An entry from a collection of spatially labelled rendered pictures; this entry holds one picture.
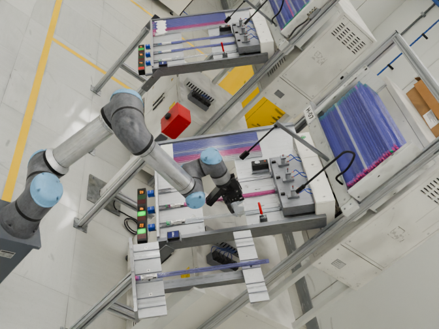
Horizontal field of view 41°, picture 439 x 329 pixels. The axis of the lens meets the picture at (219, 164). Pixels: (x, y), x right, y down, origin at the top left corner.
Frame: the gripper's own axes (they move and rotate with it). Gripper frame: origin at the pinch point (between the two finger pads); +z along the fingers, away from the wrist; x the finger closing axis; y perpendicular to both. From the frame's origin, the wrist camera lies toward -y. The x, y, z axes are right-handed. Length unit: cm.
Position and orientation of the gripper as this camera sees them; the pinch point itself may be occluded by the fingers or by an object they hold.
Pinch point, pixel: (234, 213)
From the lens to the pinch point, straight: 253.2
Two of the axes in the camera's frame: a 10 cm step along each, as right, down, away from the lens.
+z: 3.6, 7.1, 6.1
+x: -1.1, -6.2, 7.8
